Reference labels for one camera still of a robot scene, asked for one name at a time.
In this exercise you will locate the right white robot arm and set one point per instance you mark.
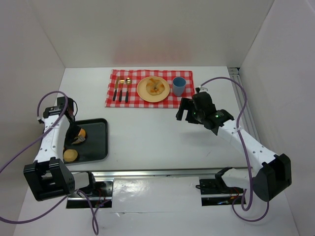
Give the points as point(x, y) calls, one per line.
point(270, 173)

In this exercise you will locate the aluminium rail right side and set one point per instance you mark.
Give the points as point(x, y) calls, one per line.
point(247, 118)

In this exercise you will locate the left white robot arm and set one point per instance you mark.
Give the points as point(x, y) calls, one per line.
point(48, 177)

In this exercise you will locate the aluminium rail front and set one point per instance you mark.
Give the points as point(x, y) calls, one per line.
point(156, 173)

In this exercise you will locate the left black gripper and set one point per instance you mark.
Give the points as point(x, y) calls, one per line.
point(73, 134)

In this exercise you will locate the black plastic tray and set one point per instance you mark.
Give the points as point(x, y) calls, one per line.
point(95, 147)

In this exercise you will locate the blue plastic cup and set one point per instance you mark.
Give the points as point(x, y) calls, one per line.
point(178, 86)

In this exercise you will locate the round flower-shaped bread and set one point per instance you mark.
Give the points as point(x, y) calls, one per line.
point(154, 86)

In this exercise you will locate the ring donut bread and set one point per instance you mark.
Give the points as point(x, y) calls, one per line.
point(82, 132)

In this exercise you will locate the gold spoon black handle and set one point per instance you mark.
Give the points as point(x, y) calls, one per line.
point(128, 83)

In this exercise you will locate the small round bun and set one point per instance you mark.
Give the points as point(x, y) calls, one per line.
point(70, 155)

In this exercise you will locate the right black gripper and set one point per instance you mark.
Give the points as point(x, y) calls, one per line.
point(185, 111)

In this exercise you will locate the gold fork black handle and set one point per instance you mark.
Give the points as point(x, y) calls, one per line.
point(122, 82)

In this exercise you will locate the aluminium rail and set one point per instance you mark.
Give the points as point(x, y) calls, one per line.
point(247, 118)
point(156, 173)

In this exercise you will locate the yellow round plate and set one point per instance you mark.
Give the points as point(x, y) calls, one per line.
point(143, 93)

